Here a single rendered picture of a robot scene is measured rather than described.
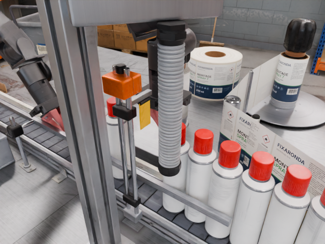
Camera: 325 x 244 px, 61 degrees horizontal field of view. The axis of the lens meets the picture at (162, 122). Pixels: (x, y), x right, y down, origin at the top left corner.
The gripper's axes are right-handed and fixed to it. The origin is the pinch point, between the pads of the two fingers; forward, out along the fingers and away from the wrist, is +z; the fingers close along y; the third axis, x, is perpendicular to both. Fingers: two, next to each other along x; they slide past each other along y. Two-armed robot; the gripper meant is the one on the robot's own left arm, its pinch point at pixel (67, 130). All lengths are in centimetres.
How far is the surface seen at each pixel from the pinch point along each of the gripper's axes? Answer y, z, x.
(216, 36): 417, -19, 176
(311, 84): 314, 96, 43
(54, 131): -4.2, -1.4, -2.4
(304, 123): 50, 36, -37
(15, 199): -18.4, 7.9, 6.2
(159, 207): -3.1, 24.8, -22.8
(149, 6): -11, -5, -53
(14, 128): -10.0, -7.4, 3.6
